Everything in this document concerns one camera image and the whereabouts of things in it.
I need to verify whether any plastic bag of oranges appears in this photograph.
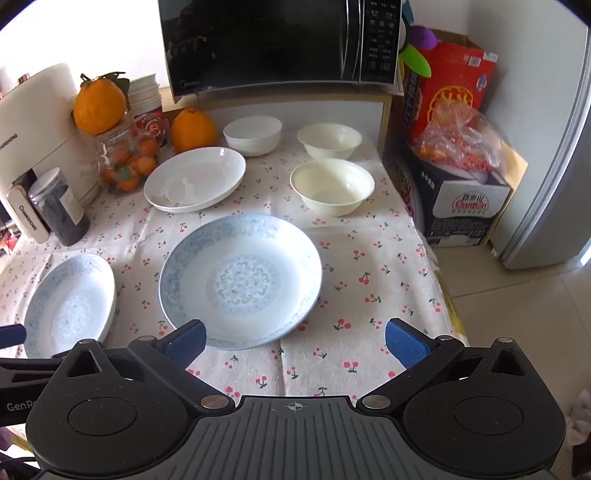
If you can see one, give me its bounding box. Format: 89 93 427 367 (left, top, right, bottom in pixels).
411 99 504 174

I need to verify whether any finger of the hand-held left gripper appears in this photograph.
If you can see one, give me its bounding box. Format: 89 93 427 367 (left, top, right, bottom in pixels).
0 324 27 348

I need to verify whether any black microwave oven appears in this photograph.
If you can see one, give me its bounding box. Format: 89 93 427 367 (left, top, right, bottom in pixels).
157 0 402 97

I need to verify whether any white bowl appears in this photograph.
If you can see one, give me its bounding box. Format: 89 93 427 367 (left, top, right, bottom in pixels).
223 115 283 158

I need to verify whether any silver refrigerator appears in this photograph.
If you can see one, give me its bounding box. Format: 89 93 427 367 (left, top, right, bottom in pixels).
501 60 591 271

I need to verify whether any stack of paper cups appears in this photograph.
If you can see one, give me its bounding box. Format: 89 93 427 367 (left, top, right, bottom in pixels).
127 76 170 148

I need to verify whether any large orange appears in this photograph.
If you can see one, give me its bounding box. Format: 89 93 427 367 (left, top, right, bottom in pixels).
171 107 219 153

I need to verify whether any dark water bottle carton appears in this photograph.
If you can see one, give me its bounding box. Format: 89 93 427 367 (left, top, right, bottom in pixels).
390 143 513 250

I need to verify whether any glass jar of small oranges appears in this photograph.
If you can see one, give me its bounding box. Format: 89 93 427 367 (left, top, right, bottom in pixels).
81 113 160 197

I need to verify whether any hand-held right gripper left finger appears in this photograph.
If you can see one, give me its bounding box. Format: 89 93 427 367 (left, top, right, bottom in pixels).
55 319 234 417

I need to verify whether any purple clothing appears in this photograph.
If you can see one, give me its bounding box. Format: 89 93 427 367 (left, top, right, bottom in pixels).
0 425 33 468

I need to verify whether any white air fryer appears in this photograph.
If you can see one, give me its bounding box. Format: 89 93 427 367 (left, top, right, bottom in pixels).
0 63 105 244

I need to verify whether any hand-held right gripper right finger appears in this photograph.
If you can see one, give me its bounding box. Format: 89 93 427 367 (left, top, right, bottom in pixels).
356 318 539 414

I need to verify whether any rose gold metal rack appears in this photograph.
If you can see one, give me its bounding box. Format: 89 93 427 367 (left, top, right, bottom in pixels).
0 65 34 99

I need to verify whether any orange with green leaves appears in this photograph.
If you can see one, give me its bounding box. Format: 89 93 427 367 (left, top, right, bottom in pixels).
73 71 130 136

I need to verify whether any blue patterned plate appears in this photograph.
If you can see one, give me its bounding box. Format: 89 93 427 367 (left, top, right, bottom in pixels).
23 253 116 360
158 213 323 350

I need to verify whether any purple and green plush toy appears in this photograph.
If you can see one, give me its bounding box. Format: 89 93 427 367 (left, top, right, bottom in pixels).
399 21 439 79

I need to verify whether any cream bowl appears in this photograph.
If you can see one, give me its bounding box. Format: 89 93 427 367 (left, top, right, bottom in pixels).
297 122 363 162
289 158 376 217

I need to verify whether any clear jar with dark contents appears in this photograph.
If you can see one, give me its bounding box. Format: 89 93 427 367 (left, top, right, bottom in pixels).
28 167 92 247

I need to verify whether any brown cardboard sheet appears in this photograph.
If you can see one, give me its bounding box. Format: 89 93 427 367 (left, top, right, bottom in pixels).
485 137 530 246

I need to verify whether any red cardboard box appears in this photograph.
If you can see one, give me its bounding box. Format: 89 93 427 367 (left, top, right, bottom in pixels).
402 28 499 145

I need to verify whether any white plate with faint flower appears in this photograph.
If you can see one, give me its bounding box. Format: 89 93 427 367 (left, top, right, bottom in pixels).
143 147 247 213

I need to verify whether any cherry print tablecloth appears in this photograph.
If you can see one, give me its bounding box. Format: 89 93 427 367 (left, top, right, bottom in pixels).
0 134 468 403

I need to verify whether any cluttered side shelf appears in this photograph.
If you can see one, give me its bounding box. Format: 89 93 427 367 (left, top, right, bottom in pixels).
0 203 20 260

